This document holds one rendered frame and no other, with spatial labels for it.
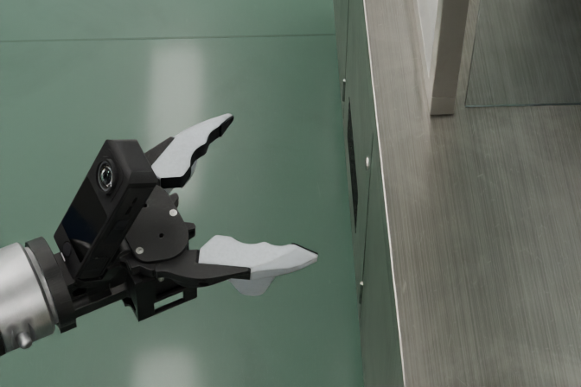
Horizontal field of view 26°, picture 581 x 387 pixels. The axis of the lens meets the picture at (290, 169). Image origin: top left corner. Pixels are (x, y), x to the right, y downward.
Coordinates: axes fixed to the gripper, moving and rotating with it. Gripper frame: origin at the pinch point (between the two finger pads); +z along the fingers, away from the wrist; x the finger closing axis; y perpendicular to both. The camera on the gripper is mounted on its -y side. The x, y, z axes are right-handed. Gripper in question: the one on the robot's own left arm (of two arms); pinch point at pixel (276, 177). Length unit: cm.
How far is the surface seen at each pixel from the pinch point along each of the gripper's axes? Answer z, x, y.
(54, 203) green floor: 6, -94, 138
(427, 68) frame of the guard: 37, -26, 34
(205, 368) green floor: 16, -44, 131
